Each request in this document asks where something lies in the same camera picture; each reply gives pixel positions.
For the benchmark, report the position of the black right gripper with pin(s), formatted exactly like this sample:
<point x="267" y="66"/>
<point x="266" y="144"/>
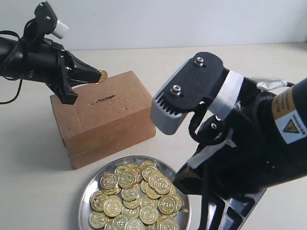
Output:
<point x="225" y="205"/>

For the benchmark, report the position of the gold coin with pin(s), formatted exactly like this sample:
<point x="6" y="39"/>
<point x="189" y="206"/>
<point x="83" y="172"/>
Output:
<point x="112" y="206"/>
<point x="130" y="194"/>
<point x="167" y="204"/>
<point x="98" y="220"/>
<point x="162" y="185"/>
<point x="127" y="179"/>
<point x="103" y="77"/>
<point x="109" y="181"/>
<point x="97" y="200"/>
<point x="167" y="223"/>

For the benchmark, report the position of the black grey right wrist camera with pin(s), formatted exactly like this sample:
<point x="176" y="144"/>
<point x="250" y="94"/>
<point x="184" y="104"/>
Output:
<point x="202" y="78"/>

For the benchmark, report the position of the brown cardboard slotted box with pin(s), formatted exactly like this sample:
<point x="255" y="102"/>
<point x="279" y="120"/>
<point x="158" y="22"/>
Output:
<point x="106" y="118"/>

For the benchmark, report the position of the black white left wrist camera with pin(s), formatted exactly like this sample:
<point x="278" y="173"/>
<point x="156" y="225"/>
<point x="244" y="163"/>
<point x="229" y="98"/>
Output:
<point x="48" y="22"/>

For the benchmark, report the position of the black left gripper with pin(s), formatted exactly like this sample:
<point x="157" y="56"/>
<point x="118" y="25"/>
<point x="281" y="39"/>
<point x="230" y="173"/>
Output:
<point x="59" y="70"/>

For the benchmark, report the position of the round steel plate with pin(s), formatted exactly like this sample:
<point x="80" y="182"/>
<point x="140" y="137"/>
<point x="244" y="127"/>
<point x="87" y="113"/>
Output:
<point x="85" y="209"/>

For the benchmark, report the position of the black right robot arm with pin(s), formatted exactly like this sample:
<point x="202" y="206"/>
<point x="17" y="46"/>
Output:
<point x="260" y="145"/>

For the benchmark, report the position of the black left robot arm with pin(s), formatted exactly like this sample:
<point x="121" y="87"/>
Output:
<point x="12" y="57"/>

